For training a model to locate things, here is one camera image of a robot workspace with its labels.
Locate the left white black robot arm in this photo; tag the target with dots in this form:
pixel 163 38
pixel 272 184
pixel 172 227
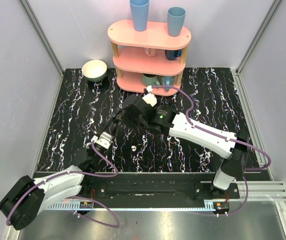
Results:
pixel 30 196

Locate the right aluminium corner post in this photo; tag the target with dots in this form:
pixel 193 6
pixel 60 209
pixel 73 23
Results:
pixel 258 35

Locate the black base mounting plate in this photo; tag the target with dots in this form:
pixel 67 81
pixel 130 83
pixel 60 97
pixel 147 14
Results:
pixel 188 185

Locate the dark blue ceramic mug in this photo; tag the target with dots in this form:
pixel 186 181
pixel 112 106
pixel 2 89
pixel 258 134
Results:
pixel 171 55

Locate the pink three-tier wooden shelf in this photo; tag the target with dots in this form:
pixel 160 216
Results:
pixel 131 61

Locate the aluminium corner post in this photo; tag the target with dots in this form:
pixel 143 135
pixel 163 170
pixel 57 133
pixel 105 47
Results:
pixel 41 35
pixel 258 35

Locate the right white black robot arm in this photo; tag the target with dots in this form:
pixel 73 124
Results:
pixel 232 147

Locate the pink ceramic mug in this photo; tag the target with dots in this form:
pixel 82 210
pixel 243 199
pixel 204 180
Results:
pixel 150 52

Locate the blue butterfly ceramic mug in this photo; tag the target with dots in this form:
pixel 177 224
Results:
pixel 167 80

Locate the green speckled ceramic mug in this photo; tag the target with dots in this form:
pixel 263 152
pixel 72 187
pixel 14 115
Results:
pixel 150 79

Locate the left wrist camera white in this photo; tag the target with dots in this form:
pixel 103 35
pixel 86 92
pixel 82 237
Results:
pixel 104 140

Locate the grey blue tall cup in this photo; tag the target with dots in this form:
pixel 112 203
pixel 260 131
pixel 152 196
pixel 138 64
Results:
pixel 175 20

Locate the aluminium frame rail front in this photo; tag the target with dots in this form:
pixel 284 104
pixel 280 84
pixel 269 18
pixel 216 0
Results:
pixel 147 205

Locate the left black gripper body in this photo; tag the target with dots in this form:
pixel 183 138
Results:
pixel 108 125

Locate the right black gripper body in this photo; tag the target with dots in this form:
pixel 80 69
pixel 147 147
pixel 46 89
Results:
pixel 142 122

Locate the left aluminium corner post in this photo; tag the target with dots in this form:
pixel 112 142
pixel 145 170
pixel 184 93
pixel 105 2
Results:
pixel 41 35

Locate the green white ceramic bowl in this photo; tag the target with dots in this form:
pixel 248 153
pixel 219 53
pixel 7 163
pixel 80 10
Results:
pixel 94 70

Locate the light blue tall cup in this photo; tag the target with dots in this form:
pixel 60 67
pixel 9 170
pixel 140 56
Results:
pixel 139 12

